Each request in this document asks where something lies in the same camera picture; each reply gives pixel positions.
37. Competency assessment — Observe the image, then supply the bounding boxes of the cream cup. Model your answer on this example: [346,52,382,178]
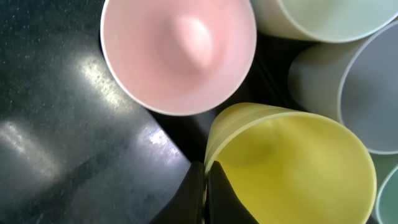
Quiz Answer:
[250,0,398,44]

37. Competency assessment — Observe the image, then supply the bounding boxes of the pink cup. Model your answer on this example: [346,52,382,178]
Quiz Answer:
[99,0,257,117]

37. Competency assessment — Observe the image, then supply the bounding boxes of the green cup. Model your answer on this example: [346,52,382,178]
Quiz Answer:
[369,154,398,224]

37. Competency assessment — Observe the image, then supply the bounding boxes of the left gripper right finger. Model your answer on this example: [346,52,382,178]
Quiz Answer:
[206,160,259,224]

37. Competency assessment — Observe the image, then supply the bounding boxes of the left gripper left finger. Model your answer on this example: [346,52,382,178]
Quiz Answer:
[149,161,206,224]

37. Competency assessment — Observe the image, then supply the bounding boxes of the grey cup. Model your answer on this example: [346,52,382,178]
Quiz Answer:
[287,20,398,156]

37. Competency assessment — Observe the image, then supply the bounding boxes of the yellow cup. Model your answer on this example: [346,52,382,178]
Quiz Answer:
[203,102,377,224]

